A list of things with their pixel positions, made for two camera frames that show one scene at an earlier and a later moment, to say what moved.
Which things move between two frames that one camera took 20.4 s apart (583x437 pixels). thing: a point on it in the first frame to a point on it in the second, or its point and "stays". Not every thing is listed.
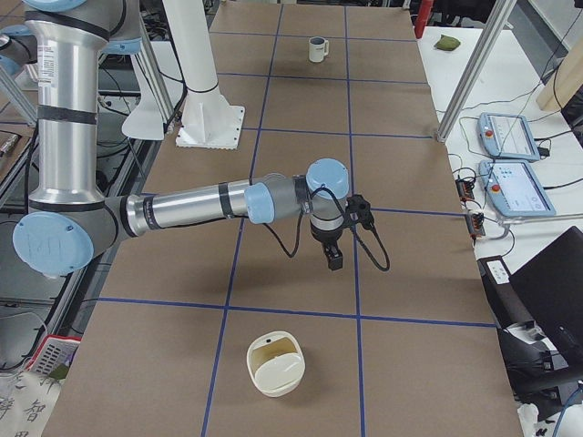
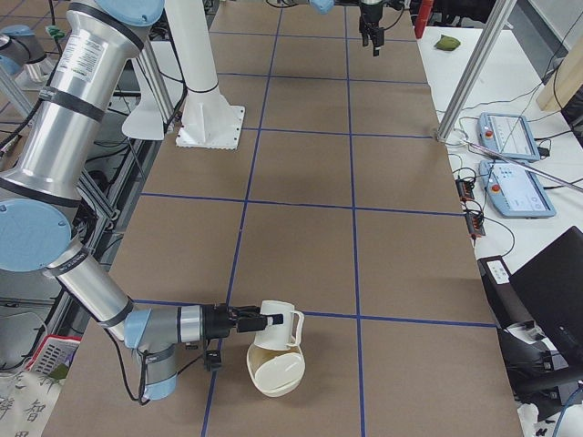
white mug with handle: x=318 y=47 to x=281 y=336
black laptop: x=549 y=289 stays
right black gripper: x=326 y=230 to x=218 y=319
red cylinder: x=424 y=12 stays
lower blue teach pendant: x=514 y=189 stays
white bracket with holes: x=209 y=118 stays
